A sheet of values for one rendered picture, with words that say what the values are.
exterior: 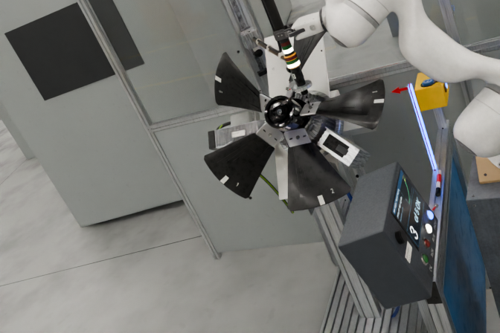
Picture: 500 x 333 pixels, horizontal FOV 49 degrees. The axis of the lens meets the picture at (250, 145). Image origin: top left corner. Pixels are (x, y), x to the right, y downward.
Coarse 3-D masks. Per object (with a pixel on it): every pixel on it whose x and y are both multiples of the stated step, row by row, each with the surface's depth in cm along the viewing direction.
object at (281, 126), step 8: (280, 96) 194; (272, 104) 196; (280, 104) 194; (288, 104) 193; (296, 104) 194; (304, 104) 201; (264, 112) 197; (272, 112) 195; (288, 112) 192; (296, 112) 192; (272, 120) 195; (280, 120) 193; (288, 120) 191; (296, 120) 194; (304, 120) 200; (280, 128) 193; (296, 128) 201; (304, 128) 200
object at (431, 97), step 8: (416, 80) 209; (416, 88) 202; (424, 88) 200; (432, 88) 199; (440, 88) 198; (448, 88) 209; (416, 96) 203; (424, 96) 202; (432, 96) 200; (440, 96) 200; (448, 96) 206; (424, 104) 203; (432, 104) 202; (440, 104) 201
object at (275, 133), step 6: (264, 126) 200; (270, 126) 200; (258, 132) 201; (264, 132) 201; (270, 132) 201; (276, 132) 202; (264, 138) 202; (270, 138) 202; (276, 138) 203; (270, 144) 203
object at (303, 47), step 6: (294, 36) 210; (312, 36) 195; (318, 36) 192; (294, 42) 209; (300, 42) 203; (306, 42) 198; (312, 42) 194; (294, 48) 208; (300, 48) 201; (306, 48) 196; (312, 48) 193; (300, 54) 199; (306, 54) 195; (300, 60) 197; (306, 60) 193; (300, 66) 196
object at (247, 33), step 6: (240, 30) 248; (246, 30) 245; (252, 30) 241; (240, 36) 248; (246, 36) 240; (252, 36) 240; (258, 36) 241; (246, 42) 241; (252, 42) 241; (252, 48) 242
